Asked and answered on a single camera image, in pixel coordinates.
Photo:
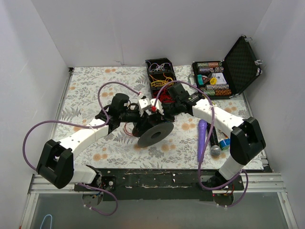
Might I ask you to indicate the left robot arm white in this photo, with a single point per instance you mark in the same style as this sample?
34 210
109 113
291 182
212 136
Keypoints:
56 163

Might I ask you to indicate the black poker chip case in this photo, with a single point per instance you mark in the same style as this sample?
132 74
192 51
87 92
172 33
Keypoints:
240 68

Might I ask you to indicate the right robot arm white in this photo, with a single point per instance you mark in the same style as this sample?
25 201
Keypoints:
246 137

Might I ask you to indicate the yellow big blind button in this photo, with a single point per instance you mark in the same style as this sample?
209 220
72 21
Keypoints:
213 81

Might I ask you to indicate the blue green brick block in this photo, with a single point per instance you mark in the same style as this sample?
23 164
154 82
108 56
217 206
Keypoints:
224 144

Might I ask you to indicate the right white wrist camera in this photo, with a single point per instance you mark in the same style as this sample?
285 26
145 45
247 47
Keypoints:
156 106

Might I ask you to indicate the black compartment cable box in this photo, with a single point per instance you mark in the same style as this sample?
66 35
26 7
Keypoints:
160 71

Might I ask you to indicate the black glitter microphone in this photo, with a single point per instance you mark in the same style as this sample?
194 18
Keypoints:
215 148

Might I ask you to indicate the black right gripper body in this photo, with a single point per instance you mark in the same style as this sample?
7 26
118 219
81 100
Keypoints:
164 114

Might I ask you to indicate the floral patterned table mat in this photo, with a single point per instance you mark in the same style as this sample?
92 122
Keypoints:
92 87

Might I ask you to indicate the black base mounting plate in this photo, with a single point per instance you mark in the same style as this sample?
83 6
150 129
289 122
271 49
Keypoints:
152 184

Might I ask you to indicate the grey perforated cable spool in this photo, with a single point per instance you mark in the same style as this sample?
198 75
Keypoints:
155 134

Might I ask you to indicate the white card deck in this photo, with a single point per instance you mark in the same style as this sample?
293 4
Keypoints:
220 79

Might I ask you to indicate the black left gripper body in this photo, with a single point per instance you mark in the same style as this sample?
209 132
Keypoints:
142 120

